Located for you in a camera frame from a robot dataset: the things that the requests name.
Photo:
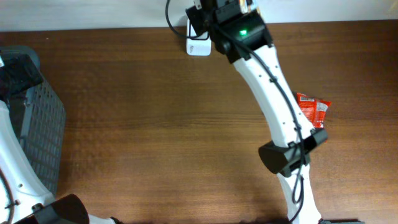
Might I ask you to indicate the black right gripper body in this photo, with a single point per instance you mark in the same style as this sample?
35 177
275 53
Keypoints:
201 23

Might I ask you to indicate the red snack bag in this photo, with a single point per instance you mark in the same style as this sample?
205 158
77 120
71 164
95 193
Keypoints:
313 108

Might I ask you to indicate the yellow snack bag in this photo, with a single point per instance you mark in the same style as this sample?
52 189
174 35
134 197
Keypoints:
247 6

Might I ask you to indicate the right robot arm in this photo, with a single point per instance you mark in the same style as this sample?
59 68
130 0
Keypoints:
293 138

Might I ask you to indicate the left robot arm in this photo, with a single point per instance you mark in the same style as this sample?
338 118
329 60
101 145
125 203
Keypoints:
24 198

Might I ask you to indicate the white barcode scanner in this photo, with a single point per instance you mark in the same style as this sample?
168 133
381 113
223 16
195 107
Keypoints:
197 45

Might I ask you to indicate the grey plastic mesh basket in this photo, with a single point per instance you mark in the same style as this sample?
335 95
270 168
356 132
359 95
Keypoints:
37 113

